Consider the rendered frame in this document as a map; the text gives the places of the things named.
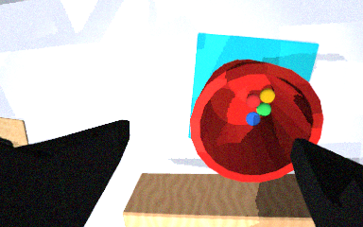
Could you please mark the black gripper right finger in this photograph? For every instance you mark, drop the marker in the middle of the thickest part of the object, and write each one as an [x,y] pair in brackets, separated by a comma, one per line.
[331,185]

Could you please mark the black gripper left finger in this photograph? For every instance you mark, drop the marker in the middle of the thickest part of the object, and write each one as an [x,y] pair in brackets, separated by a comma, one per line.
[58,182]

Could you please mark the red cup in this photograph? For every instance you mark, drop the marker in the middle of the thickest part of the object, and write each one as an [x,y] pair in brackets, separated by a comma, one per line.
[224,140]

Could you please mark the yellow marble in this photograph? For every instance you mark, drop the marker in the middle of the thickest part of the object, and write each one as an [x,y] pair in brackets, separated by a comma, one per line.
[267,95]

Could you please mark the green marble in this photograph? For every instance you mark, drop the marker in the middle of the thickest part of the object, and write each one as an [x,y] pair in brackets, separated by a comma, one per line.
[263,109]

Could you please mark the blue marble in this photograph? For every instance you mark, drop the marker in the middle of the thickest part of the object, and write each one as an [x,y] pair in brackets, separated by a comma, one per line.
[253,118]

